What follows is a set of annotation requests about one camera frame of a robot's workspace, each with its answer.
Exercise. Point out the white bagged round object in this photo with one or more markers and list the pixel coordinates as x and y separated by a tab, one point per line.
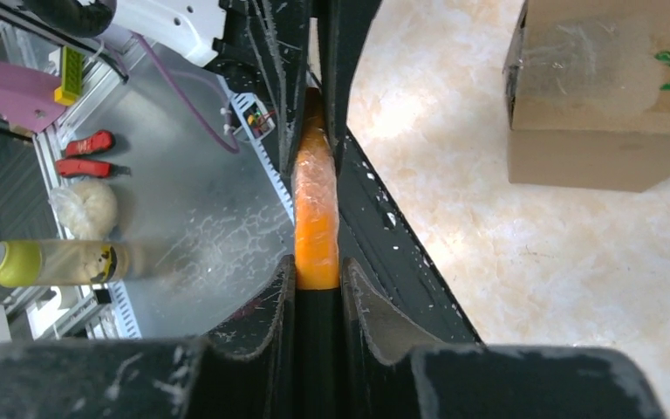
88	209

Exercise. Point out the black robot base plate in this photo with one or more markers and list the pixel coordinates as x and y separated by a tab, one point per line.
381	231

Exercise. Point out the red handled tool upper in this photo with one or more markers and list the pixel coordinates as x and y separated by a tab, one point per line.
100	141

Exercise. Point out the yellow toy brick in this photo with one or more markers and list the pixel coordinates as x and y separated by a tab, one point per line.
70	68

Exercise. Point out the red handled tool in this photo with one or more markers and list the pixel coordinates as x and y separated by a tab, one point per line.
75	167
100	141

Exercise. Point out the brown cardboard express box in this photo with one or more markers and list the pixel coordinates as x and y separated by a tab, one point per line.
588	94

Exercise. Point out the orange utility knife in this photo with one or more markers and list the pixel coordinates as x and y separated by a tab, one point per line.
316	218

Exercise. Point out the yellow capped clear bottle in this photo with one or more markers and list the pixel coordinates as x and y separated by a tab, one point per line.
57	262

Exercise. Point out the pink plastic sheet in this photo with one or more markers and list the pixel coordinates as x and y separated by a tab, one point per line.
26	97

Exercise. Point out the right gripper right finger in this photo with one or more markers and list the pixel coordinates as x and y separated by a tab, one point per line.
397	369

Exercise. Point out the grey slotted cable duct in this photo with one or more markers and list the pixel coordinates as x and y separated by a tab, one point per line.
241	104

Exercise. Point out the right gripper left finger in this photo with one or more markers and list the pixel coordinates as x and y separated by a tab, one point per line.
239	369

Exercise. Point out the red handled tool lower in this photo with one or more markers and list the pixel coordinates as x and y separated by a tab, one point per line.
75	167

